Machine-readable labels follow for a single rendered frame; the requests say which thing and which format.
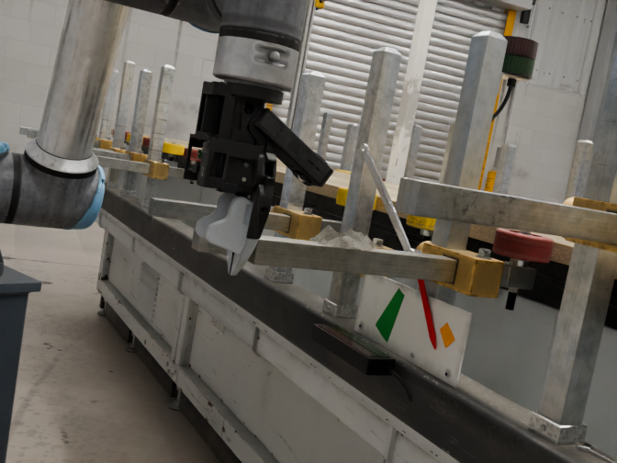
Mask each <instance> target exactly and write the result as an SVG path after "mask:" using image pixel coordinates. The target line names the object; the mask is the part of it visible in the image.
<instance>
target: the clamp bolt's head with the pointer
mask: <svg viewBox="0 0 617 463"><path fill-rule="evenodd" d="M418 282H419V287H420V292H421V299H422V304H423V308H424V313H425V318H426V322H427V327H428V332H429V336H430V340H431V342H432V346H433V348H434V349H436V336H435V331H434V327H433V322H432V315H431V310H430V305H429V301H428V297H427V292H426V287H425V283H424V280H423V279H418Z"/></svg>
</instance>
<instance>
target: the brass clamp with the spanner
mask: <svg viewBox="0 0 617 463"><path fill-rule="evenodd" d="M416 249H419V250H421V251H422V253H423V254H434V255H442V256H446V257H449V258H452V259H454V260H457V265H456V270H455V274H454V282H443V281H433V280H430V281H431V282H434V283H436V284H439V285H441V286H444V287H446V288H449V289H452V290H455V291H457V292H460V293H462V294H465V295H467V296H469V297H481V298H493V299H496V298H497V297H498V294H499V286H500V281H501V277H502V273H503V268H504V262H503V261H500V260H497V259H494V258H492V259H491V260H488V259H483V258H479V257H476V255H478V254H477V253H474V252H470V251H467V250H459V249H451V248H445V247H442V246H440V245H436V244H433V243H432V242H430V241H426V242H423V243H421V244H419V245H418V247H417V248H416Z"/></svg>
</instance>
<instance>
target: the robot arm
mask: <svg viewBox="0 0 617 463"><path fill-rule="evenodd" d="M307 5H308V0H69V3H68V6H67V11H66V15H65V19H64V23H63V27H62V34H61V39H60V43H59V47H58V51H57V55H56V60H55V63H54V67H53V72H52V76H51V80H50V87H49V92H48V95H47V100H46V104H45V108H44V112H43V116H42V121H41V124H40V128H39V136H38V137H37V138H34V139H32V140H30V141H28V142H27V144H26V148H25V151H24V154H23V153H15V152H10V151H9V150H10V147H9V144H8V143H7V142H5V141H0V223H6V224H16V225H26V226H36V227H46V228H56V229H63V230H83V229H86V228H88V227H90V226H91V225H92V224H93V223H94V221H95V219H96V218H97V215H98V212H99V211H100V209H101V206H102V202H103V198H104V193H105V185H104V182H105V173H104V170H103V168H102V167H101V166H100V165H98V159H97V157H96V155H95V154H94V152H93V151H92V150H93V146H94V143H95V136H96V133H97V129H98V126H99V122H100V119H101V115H102V111H103V108H104V104H105V101H106V97H107V91H108V88H109V84H110V80H111V77H112V73H113V70H114V66H115V63H116V59H117V56H118V50H119V46H120V42H121V39H122V35H123V32H124V28H125V25H126V21H127V18H128V14H129V8H130V7H133V8H137V9H140V10H143V11H147V12H151V13H154V14H159V15H163V16H165V17H170V18H174V19H178V20H182V21H185V22H188V23H189V24H191V25H192V26H193V27H195V28H198V29H200V30H202V31H205V32H209V33H219V38H218V45H217V50H216V56H215V61H214V68H213V75H214V76H215V77H216V78H218V79H221V80H224V82H216V81H212V82H207V81H204V83H203V88H202V94H201V99H200V106H199V111H198V117H197V124H196V133H195V134H191V133H190V138H189V143H188V149H187V156H186V161H185V171H184V179H189V180H196V183H197V185H198V186H202V187H209V188H215V189H216V190H217V191H218V192H225V193H223V194H221V195H220V196H219V199H218V204H217V208H216V210H215V212H214V213H212V214H210V215H207V216H206V217H203V218H200V219H199V220H198V221H197V222H196V227H195V230H196V234H197V235H198V236H199V237H200V238H203V239H205V240H208V241H209V242H210V243H212V244H215V245H216V246H219V247H221V248H224V249H226V250H227V264H228V272H229V274H230V275H231V276H236V275H238V273H239V272H240V270H241V269H242V267H243V266H244V265H245V263H246V262H247V260H248V259H249V257H250V255H251V254H252V251H253V250H254V248H255V246H256V244H257V242H258V239H260V238H261V235H262V232H263V230H264V225H265V223H266V221H267V218H268V215H269V212H270V208H271V204H272V198H273V189H274V183H275V176H276V162H277V160H276V157H277V158H278V159H279V160H280V161H281V162H282V163H283V164H284V165H286V166H287V167H288V168H289V169H290V170H291V171H292V174H293V175H294V176H295V177H296V178H297V179H298V180H299V181H300V182H302V183H303V184H304V185H307V186H320V187H323V186H324V184H325V183H326V182H327V181H328V179H329V178H330V177H331V175H332V174H333V170H332V169H331V168H330V167H329V166H328V163H326V161H325V160H324V159H323V158H322V157H321V156H319V155H318V154H317V153H316V152H313V151H312V150H311V149H310V148H309V147H308V146H307V144H306V143H305V142H303V141H302V140H301V139H300V138H299V137H298V136H297V135H296V134H295V133H294V132H293V131H292V130H291V129H290V128H289V127H288V126H287V125H286V124H285V123H284V122H283V121H282V120H281V119H280V118H279V117H278V116H277V115H276V114H274V113H273V112H272V111H271V110H270V109H269V108H264V105H265V103H268V104H275V105H282V101H283V95H284V93H282V92H280V91H291V90H292V89H293V85H294V80H295V74H296V69H297V59H298V54H299V48H300V43H301V38H302V33H303V28H304V22H305V16H306V11H307ZM192 147H197V148H202V149H201V150H199V149H198V155H197V158H198V159H201V163H200V164H193V169H192V170H188V168H189V162H190V156H191V151H192ZM248 196H250V199H249V198H248Z"/></svg>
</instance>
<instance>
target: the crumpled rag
mask: <svg viewBox="0 0 617 463"><path fill-rule="evenodd" d="M310 240H311V241H312V242H317V243H319V242H321V243H326V245H327V246H333V247H334V246H336V247H337V246H338V247H341V248H343V247H344V248H345V249H346V248H347V249H349V248H350V247H355V248H357V249H359V250H360V251H363V250H364V249H366V250H375V245H374V243H373V242H372V241H371V240H370V239H369V238H368V236H367V235H366V236H363V235H362V233H361V232H355V231H354V230H353V229H351V228H350V229H348V230H347V231H346V232H343V233H338V232H337V231H335V230H334V229H333V228H332V227H331V226H330V225H328V226H326V227H325V228H324V229H323V230H322V231H321V232H320V233H319V234H318V235H316V236H315V237H313V238H310Z"/></svg>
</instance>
